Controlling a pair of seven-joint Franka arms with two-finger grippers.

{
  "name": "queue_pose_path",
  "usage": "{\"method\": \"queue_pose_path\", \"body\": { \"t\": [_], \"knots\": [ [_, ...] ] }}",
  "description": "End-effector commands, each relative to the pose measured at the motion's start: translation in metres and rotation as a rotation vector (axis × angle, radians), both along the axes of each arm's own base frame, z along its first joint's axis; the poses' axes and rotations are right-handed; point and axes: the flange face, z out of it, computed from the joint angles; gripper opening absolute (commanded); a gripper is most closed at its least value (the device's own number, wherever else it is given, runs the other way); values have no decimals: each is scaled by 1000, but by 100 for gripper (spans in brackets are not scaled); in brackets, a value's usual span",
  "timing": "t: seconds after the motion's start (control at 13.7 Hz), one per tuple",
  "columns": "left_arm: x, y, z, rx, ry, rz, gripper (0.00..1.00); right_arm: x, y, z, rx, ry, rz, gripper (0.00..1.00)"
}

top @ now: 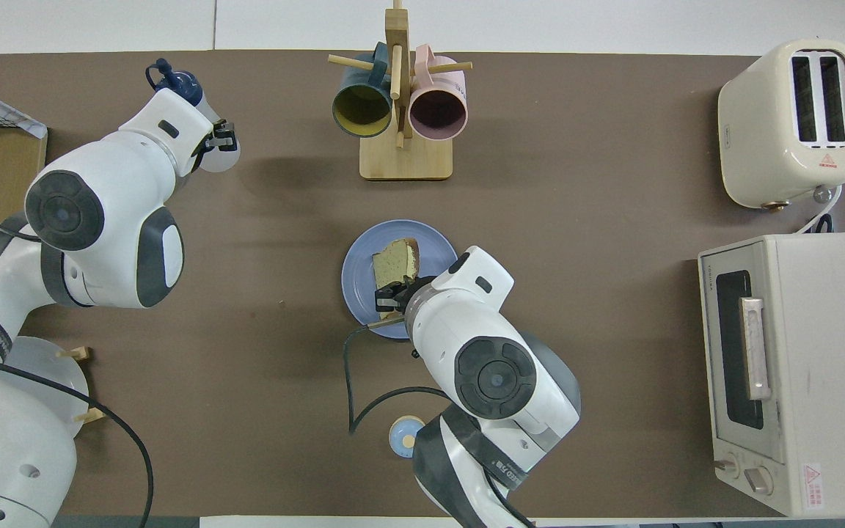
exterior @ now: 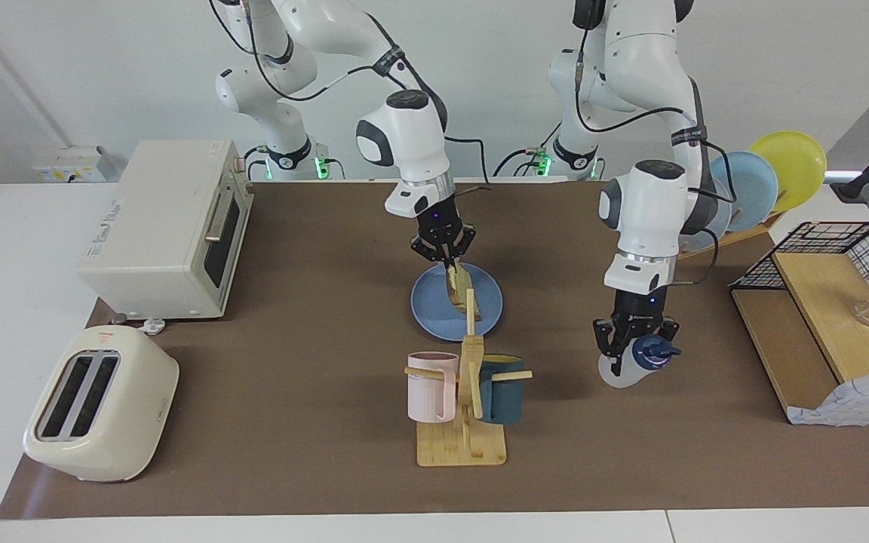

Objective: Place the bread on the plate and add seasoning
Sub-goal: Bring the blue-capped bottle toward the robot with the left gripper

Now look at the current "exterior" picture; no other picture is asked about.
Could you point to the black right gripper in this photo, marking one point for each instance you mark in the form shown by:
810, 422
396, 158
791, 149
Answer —
442, 237

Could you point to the pale grey plate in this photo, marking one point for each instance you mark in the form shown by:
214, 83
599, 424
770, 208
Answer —
723, 220

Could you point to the light blue plate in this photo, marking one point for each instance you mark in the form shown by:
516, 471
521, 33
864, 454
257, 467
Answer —
751, 188

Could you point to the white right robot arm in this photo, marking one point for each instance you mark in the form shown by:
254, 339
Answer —
412, 136

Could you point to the wooden mug tree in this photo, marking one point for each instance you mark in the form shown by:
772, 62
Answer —
461, 449

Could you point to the wooden shelf unit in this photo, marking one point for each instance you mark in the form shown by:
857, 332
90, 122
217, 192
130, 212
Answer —
819, 302

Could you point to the cream two-slot toaster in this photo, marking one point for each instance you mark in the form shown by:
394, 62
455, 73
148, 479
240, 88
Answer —
129, 422

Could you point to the blue round plate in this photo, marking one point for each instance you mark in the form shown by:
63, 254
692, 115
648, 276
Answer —
431, 309

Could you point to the pink ribbed mug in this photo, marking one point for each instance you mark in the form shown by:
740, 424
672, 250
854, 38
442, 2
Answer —
427, 392

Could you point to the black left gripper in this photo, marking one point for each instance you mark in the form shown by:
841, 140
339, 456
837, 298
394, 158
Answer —
634, 317

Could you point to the yellow plate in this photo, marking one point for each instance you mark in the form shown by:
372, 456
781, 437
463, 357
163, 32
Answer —
793, 162

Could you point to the wooden plate rack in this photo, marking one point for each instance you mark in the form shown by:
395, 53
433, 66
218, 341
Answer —
740, 237

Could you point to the white toaster oven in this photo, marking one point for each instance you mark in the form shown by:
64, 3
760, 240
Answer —
163, 249

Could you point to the brown table mat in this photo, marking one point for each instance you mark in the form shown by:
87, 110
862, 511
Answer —
291, 377

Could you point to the toasted bread slice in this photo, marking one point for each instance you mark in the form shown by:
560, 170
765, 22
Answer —
457, 294

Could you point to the white bottle with blue cap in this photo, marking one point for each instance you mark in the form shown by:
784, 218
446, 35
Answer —
649, 353

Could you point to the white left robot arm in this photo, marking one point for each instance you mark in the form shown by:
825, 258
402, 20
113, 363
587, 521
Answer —
646, 211

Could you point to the white wall socket box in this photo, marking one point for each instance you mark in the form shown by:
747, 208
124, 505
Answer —
72, 164

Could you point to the white patterned cloth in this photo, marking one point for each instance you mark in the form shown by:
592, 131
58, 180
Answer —
857, 400

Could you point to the dark teal mug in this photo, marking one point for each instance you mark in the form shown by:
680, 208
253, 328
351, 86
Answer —
506, 396

